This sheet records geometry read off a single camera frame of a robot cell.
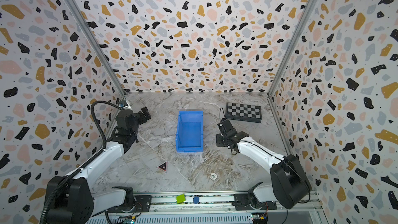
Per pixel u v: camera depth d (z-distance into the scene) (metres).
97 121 0.97
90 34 0.86
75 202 0.39
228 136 0.67
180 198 0.76
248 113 1.06
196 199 0.75
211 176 0.83
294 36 0.91
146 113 0.78
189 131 1.01
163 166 0.85
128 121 0.63
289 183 0.42
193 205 0.75
